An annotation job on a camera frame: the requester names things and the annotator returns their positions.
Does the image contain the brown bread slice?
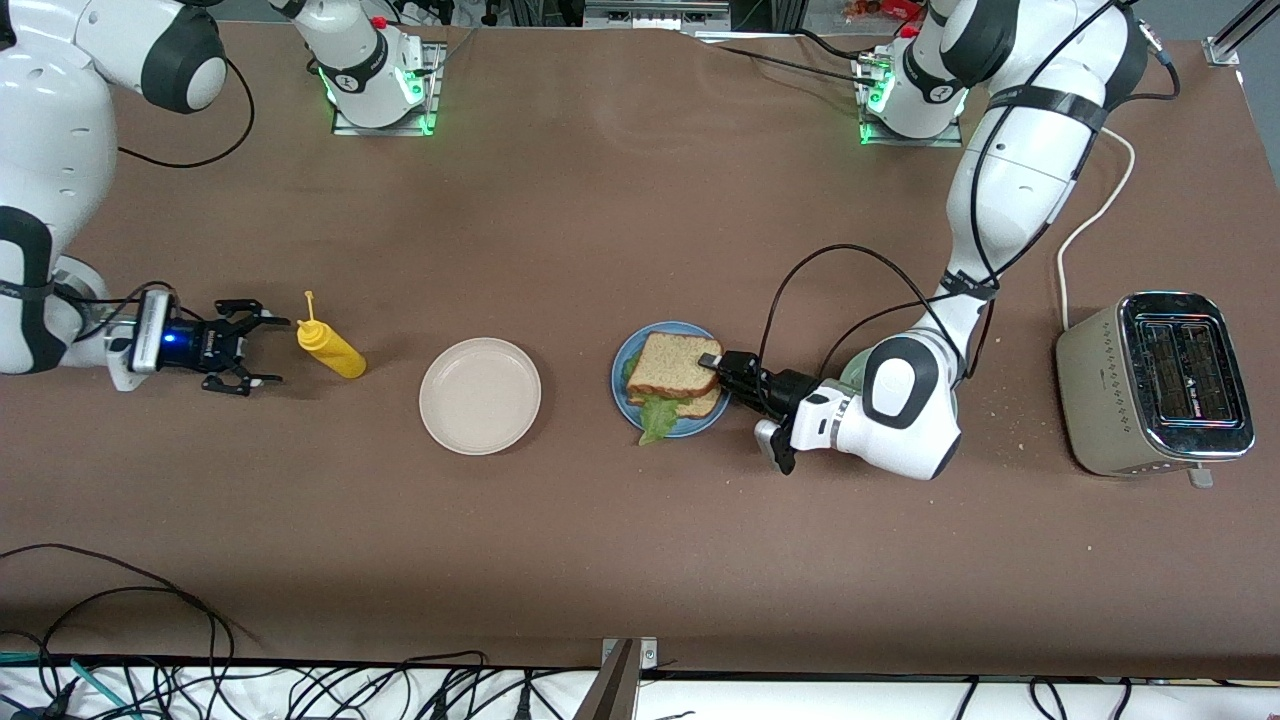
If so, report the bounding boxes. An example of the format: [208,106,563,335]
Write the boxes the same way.
[627,333,723,398]
[640,385,723,421]

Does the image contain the green lettuce leaf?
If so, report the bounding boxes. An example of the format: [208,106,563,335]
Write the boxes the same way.
[620,350,691,448]

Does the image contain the yellow mustard squeeze bottle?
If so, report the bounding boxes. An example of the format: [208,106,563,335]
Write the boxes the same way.
[297,291,368,380]

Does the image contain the mint green round plate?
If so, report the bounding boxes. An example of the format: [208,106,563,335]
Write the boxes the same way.
[838,346,959,426]

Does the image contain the blue round plate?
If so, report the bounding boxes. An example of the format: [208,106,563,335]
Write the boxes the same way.
[611,321,734,439]

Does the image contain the beige round plate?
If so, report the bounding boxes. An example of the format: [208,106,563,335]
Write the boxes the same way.
[419,338,543,457]

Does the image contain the beige chrome toaster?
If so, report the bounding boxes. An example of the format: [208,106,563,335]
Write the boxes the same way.
[1055,291,1257,490]

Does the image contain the dark grey metal bar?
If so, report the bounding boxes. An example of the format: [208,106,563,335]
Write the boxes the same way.
[572,640,641,720]

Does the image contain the grey power strip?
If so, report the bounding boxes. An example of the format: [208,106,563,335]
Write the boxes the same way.
[583,0,733,31]

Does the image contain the red orange object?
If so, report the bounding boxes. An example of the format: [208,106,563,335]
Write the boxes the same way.
[843,0,926,23]

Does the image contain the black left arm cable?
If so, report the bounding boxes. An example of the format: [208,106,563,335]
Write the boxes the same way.
[758,0,1183,396]

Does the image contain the black looping cable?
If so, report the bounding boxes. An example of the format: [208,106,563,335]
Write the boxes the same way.
[0,543,263,720]

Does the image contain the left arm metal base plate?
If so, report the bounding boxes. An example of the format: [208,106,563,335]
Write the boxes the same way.
[855,50,966,149]

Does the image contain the small metal bracket plate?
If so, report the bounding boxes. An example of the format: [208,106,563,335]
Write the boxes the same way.
[600,637,659,673]

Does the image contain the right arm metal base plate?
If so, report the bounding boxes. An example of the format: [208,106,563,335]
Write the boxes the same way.
[332,42,446,138]

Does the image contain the white toaster power cable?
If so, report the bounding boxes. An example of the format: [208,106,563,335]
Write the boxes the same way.
[1058,125,1138,333]

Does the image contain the black base supply cables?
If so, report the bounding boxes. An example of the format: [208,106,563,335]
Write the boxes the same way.
[695,28,886,91]

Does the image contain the teal cable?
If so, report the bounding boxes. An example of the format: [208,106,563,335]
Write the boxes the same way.
[0,650,136,720]

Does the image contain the black cable tangle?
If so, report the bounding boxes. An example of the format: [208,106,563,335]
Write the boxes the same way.
[150,652,601,720]

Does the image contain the aluminium frame profile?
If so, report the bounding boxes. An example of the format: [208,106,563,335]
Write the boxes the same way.
[1205,0,1280,68]

